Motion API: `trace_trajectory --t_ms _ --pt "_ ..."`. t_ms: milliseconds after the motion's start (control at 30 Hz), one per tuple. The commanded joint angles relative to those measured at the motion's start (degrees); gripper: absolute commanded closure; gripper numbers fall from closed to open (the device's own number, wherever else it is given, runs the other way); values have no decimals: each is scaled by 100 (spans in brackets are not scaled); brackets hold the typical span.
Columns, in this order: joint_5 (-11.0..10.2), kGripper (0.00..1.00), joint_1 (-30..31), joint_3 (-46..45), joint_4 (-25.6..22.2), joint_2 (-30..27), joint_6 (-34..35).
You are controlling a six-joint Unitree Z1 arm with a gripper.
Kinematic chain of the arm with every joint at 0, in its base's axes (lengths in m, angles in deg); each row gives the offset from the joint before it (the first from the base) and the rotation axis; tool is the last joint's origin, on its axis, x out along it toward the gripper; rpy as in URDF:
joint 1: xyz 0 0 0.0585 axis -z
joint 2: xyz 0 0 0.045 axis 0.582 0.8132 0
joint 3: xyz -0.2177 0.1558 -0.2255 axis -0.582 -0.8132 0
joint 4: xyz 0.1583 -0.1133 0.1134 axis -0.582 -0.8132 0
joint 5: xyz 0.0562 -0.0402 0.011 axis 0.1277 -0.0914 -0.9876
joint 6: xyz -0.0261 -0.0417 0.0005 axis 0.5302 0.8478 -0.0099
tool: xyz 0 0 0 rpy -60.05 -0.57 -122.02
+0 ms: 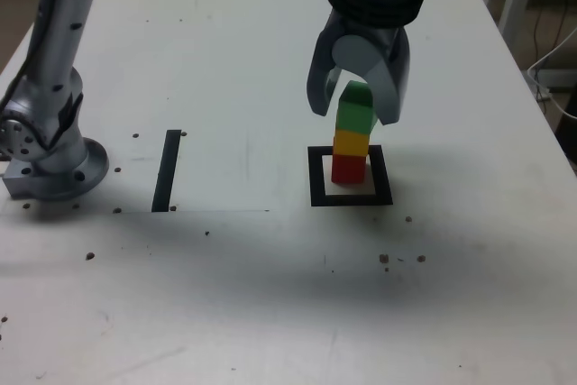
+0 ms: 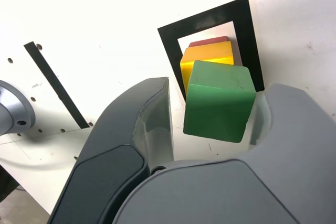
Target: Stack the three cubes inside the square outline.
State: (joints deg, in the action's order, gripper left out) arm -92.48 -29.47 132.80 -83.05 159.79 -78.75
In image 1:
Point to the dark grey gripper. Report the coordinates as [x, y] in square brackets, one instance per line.
[374, 33]

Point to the green cube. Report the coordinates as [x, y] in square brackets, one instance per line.
[354, 114]

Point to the yellow cube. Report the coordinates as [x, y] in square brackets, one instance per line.
[349, 143]

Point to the red cube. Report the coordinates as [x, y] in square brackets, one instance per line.
[347, 171]

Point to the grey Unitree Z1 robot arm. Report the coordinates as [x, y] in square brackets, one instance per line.
[58, 42]

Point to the black tape square outline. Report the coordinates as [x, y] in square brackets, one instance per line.
[315, 177]

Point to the black tape strip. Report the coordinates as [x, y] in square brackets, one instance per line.
[166, 173]

